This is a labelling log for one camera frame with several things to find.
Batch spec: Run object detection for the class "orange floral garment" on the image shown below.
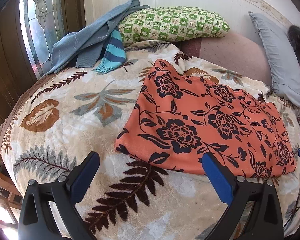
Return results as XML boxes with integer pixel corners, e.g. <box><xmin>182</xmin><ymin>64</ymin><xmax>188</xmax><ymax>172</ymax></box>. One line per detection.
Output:
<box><xmin>115</xmin><ymin>59</ymin><xmax>296</xmax><ymax>178</ymax></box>

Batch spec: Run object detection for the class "grey-blue pillow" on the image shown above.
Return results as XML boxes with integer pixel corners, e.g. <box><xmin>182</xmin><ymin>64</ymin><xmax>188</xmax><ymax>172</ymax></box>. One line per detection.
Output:
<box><xmin>249</xmin><ymin>12</ymin><xmax>300</xmax><ymax>108</ymax></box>

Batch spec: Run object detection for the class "floral leaf-print blanket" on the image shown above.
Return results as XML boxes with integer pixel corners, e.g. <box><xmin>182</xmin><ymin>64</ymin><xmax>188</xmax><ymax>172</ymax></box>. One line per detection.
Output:
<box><xmin>0</xmin><ymin>41</ymin><xmax>300</xmax><ymax>239</ymax></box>

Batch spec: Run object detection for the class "pink bolster cushion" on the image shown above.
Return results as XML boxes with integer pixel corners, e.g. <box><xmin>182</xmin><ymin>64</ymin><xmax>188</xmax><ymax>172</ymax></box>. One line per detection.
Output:
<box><xmin>179</xmin><ymin>31</ymin><xmax>272</xmax><ymax>85</ymax></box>

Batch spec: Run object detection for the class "teal striped garment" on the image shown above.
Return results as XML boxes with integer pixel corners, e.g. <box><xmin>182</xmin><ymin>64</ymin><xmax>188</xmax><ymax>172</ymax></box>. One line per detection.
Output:
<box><xmin>93</xmin><ymin>27</ymin><xmax>127</xmax><ymax>74</ymax></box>

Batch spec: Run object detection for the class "blue-grey cloth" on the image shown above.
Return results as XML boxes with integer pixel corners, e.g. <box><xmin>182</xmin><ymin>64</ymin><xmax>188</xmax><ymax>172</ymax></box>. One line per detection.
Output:
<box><xmin>46</xmin><ymin>0</ymin><xmax>149</xmax><ymax>75</ymax></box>

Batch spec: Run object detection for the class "wooden stained-glass door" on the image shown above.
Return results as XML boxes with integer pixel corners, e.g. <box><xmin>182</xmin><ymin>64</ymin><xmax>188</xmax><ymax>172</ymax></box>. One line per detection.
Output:
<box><xmin>0</xmin><ymin>0</ymin><xmax>85</xmax><ymax>125</ymax></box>

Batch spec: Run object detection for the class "green checkered pillow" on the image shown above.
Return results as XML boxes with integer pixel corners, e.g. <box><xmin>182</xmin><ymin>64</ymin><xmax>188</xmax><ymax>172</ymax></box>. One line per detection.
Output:
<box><xmin>118</xmin><ymin>6</ymin><xmax>230</xmax><ymax>47</ymax></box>

